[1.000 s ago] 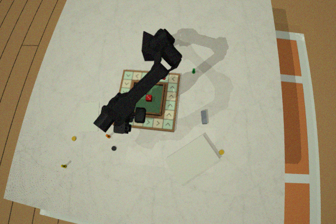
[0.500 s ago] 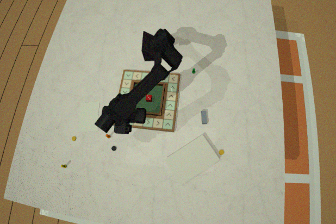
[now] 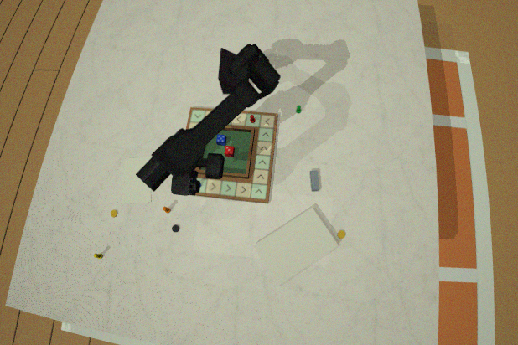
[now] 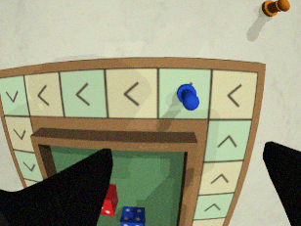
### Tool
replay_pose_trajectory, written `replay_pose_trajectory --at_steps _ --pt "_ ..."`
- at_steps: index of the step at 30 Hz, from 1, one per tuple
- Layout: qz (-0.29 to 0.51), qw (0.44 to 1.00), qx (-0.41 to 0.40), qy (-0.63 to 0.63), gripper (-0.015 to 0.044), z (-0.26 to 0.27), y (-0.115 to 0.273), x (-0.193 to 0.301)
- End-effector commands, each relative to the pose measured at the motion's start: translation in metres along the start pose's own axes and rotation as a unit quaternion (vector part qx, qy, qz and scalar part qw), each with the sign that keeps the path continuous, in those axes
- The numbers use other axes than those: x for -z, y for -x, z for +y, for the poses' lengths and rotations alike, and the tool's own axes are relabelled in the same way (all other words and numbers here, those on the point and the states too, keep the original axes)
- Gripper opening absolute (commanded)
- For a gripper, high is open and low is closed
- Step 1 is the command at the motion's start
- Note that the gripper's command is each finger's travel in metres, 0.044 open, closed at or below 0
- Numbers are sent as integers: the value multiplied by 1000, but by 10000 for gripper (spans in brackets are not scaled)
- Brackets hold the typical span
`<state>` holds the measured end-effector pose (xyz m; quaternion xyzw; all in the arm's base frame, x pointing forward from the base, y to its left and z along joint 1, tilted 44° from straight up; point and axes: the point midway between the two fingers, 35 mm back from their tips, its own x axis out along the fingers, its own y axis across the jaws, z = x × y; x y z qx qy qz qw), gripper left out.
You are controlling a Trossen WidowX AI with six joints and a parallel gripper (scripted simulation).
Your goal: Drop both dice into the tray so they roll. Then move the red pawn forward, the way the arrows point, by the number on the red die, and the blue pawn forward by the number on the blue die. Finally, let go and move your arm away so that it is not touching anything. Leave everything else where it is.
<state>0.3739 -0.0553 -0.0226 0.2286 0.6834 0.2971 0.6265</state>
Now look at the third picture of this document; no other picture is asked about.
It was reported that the red die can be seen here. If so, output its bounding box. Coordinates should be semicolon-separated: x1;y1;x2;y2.
225;146;235;157

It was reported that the blue die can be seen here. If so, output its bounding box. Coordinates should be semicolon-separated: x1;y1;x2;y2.
216;134;226;146

